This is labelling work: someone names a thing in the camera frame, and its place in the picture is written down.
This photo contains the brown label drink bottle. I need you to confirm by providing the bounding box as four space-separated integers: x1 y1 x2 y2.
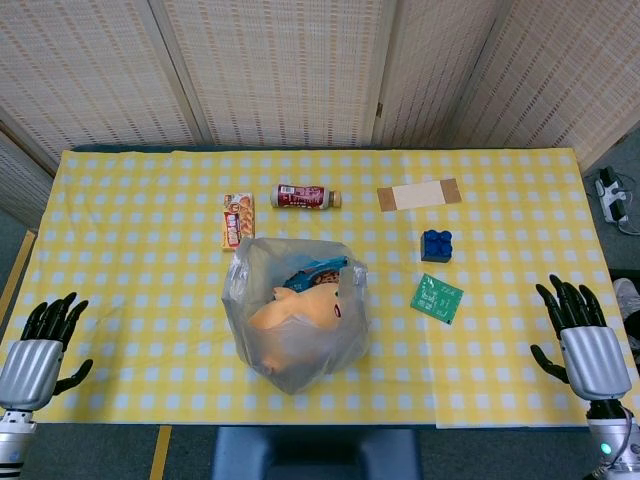
270 183 343 211

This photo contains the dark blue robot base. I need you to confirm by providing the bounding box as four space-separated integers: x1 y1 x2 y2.
213 426 423 480

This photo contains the woven bamboo screen panel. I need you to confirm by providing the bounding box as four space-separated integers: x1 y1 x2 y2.
449 0 640 172
149 0 399 149
0 122 59 229
372 0 512 149
0 0 207 171

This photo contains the white shoe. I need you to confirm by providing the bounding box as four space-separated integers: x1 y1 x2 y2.
612 277 640 327

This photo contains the white power strip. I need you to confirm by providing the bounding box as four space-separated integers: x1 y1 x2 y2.
593 167 632 225

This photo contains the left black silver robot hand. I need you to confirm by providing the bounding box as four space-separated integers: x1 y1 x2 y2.
0 291 95 412

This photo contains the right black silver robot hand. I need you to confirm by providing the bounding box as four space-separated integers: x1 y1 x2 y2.
530 273 633 402

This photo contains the orange snack box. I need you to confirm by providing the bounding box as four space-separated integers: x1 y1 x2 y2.
221 192 258 253

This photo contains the transparent plastic bag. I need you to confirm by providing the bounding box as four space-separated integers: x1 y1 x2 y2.
221 237 372 397

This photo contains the yellow checkered tablecloth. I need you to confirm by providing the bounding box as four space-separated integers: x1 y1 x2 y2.
0 148 624 431

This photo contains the green card packet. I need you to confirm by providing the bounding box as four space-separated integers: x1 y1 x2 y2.
409 272 465 326

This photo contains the blue building block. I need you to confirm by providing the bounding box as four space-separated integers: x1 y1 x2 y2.
419 228 455 264

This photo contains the flat beige cardboard piece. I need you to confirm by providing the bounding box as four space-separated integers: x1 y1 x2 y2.
376 177 463 214

